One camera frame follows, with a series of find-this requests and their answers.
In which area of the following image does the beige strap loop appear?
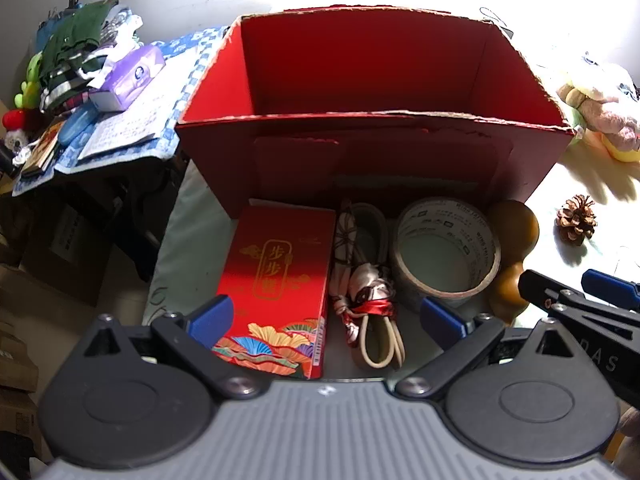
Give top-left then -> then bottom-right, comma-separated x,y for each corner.
359,310 -> 407,371

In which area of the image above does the green plush frog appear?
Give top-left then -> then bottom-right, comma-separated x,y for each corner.
14,52 -> 45,109

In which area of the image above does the pile of folded clothes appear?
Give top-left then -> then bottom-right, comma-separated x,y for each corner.
36,0 -> 146,116

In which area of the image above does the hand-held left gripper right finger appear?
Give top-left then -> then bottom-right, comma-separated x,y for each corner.
395,297 -> 576,401

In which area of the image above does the white plush lamb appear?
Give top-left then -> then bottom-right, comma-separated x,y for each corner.
589,62 -> 637,102

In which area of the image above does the brown cardboard carton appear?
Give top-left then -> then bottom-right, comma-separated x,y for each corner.
0,265 -> 46,461

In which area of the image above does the yellow plush toy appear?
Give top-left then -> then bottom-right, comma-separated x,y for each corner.
602,132 -> 640,163

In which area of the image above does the dark cardboard carton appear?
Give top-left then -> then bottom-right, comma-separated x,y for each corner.
20,195 -> 113,306

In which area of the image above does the blue patterned cloth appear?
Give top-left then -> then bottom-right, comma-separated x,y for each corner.
12,25 -> 231,197

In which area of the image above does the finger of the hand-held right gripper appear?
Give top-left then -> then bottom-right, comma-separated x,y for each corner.
517,270 -> 640,346
581,269 -> 640,311

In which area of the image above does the brown wooden gourd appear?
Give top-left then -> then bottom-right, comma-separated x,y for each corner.
487,200 -> 541,326

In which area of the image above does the red cardboard box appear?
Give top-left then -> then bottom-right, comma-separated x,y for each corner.
174,5 -> 576,221

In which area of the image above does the blue glasses case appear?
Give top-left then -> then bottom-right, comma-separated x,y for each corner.
57,105 -> 93,148

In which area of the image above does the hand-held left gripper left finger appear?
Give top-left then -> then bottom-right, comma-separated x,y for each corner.
82,296 -> 273,401

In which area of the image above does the white fluffy keychain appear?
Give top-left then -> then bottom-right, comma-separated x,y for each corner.
4,127 -> 31,166

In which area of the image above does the printed tape roll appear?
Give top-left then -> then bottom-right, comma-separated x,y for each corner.
390,197 -> 502,307

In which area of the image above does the red gift box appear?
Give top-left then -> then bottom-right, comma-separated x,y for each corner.
211,205 -> 337,380

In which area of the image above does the pink brown plush toy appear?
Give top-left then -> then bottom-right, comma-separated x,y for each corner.
556,84 -> 640,150

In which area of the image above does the person's right hand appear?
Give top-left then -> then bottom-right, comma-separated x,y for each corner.
620,406 -> 640,461

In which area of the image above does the handwritten paper notebook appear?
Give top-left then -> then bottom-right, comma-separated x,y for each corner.
77,50 -> 201,161

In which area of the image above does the green plush toy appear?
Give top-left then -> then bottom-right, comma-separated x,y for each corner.
570,107 -> 587,147

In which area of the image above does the brown pine cone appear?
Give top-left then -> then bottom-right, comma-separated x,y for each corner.
556,195 -> 598,247

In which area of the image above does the small brown booklet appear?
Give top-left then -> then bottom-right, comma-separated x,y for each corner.
21,121 -> 67,178

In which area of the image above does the purple tissue pack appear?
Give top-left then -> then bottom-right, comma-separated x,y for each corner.
89,44 -> 166,112

